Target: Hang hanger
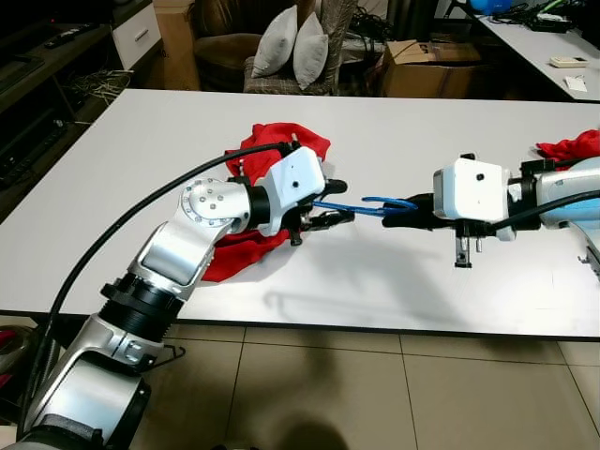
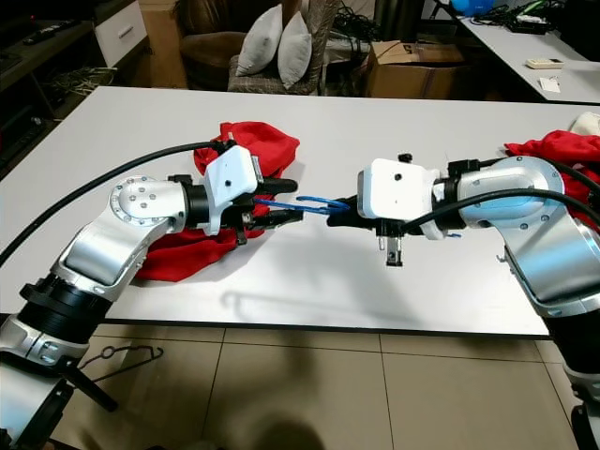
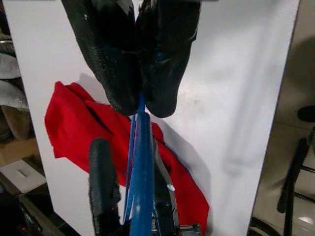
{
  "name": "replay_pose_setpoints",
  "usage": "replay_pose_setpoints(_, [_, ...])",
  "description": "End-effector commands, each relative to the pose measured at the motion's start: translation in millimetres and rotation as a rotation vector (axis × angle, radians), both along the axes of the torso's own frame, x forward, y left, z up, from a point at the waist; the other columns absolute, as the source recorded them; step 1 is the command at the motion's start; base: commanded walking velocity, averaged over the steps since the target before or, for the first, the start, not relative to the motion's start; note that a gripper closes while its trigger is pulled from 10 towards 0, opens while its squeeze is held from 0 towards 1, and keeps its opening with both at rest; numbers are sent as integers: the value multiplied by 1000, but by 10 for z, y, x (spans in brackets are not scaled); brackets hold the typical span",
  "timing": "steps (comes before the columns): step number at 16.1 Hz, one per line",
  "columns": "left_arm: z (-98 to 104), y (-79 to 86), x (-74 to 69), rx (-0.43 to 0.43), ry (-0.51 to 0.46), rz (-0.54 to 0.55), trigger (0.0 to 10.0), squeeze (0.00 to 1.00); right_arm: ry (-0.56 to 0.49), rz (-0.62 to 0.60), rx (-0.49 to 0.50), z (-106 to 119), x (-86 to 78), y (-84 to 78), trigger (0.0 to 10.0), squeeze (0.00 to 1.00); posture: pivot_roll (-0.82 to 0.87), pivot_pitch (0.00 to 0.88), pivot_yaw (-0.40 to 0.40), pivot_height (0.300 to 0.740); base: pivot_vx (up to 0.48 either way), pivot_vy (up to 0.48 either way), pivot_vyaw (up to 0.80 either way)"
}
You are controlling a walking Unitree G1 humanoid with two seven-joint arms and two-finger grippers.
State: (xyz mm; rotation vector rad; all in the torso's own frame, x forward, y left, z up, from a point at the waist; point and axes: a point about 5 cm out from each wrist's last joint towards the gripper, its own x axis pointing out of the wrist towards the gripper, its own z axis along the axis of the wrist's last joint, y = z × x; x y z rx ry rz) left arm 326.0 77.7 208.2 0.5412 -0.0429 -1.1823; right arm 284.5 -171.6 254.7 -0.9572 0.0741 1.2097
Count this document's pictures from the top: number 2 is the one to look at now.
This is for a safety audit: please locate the blue clothes hanger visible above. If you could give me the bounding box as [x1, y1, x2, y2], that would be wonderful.
[253, 194, 462, 241]

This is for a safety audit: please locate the plain red shirt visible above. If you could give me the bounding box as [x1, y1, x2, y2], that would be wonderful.
[141, 120, 301, 282]

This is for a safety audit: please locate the dark brown armchair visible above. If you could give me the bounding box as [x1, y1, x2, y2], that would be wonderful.
[178, 0, 268, 93]

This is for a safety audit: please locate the open brown cardboard box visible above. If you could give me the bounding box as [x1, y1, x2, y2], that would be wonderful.
[366, 39, 470, 99]

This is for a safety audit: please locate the grey checked chair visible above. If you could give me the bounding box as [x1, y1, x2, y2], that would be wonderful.
[230, 0, 343, 97]

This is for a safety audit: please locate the white drawer cabinet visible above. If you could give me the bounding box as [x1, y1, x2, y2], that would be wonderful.
[120, 5, 149, 67]

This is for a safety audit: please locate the cluttered white table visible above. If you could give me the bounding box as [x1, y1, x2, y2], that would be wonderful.
[459, 14, 600, 104]

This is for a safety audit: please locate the black low shelf unit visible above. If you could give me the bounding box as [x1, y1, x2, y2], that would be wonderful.
[0, 23, 118, 179]

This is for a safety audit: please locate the crumpled white patterned garment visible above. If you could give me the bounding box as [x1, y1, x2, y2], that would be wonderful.
[567, 111, 600, 137]

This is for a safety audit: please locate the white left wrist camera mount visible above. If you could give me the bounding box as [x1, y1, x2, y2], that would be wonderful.
[204, 145, 263, 235]

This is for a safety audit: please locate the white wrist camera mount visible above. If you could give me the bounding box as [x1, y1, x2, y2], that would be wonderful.
[356, 157, 437, 240]
[204, 145, 263, 235]

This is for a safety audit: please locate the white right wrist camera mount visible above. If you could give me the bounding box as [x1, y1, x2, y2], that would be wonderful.
[356, 157, 437, 240]

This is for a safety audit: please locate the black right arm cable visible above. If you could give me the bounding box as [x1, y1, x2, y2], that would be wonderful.
[398, 187, 600, 235]

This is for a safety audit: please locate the black wire hanger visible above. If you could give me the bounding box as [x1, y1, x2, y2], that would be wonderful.
[75, 345, 165, 376]

